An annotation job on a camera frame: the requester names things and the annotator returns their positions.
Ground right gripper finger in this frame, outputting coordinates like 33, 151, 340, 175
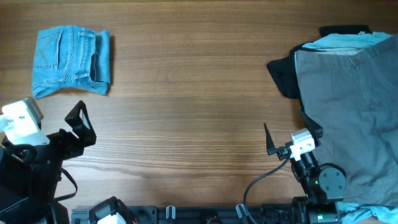
264, 123, 277, 156
300, 109, 323, 146

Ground light blue denim jeans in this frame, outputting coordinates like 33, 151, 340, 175
32, 25, 111, 98

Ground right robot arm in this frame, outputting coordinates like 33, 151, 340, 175
261, 111, 346, 224

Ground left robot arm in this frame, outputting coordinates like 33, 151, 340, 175
1, 98, 96, 223

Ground grey trousers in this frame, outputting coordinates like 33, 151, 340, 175
294, 34, 398, 208

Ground black garment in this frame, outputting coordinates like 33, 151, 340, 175
266, 25, 371, 101

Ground light blue shirt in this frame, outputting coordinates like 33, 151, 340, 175
303, 30, 398, 224

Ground left black cable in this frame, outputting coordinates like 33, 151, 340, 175
52, 167, 78, 203

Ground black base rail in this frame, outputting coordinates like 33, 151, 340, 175
70, 203, 340, 224

